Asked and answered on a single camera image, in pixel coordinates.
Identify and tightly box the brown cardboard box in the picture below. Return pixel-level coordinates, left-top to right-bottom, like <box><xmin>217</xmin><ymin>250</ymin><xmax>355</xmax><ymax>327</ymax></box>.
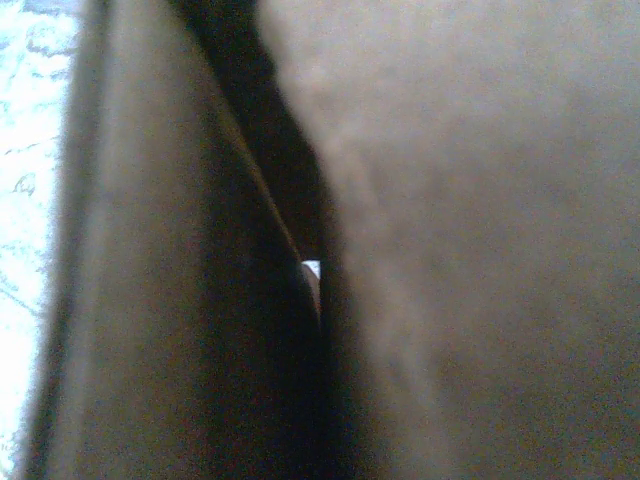
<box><xmin>29</xmin><ymin>0</ymin><xmax>640</xmax><ymax>480</ymax></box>

